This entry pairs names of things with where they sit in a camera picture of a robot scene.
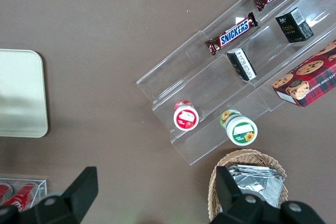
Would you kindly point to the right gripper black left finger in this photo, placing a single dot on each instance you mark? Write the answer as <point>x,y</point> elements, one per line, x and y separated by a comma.
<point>78,192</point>

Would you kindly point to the green lid yogurt cup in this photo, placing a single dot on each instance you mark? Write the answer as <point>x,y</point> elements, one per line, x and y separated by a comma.
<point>240,129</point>

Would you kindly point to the red lid yogurt cup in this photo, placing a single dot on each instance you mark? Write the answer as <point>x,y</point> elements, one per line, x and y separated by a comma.
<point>186,117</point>

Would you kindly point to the beige rectangular tray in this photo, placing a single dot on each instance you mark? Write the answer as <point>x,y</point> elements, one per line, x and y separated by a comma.
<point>21,93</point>

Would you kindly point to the red plaid cookie box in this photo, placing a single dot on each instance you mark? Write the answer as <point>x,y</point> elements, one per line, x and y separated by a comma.
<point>309,79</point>

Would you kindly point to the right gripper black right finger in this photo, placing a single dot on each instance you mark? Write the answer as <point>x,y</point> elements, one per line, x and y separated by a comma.
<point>231,195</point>

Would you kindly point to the clear acrylic bottle rack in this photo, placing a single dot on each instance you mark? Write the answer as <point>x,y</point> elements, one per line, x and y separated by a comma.
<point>42,190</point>

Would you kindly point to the light wicker basket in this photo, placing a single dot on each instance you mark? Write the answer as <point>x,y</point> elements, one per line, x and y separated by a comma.
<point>249,157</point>

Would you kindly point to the stack of foil containers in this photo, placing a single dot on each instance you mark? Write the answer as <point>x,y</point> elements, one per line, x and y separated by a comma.
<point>262,184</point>

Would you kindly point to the small black box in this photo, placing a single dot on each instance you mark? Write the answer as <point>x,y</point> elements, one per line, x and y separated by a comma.
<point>292,26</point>
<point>242,64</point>

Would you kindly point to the clear acrylic stepped display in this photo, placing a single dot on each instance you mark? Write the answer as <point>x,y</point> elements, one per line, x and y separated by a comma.
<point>210,85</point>

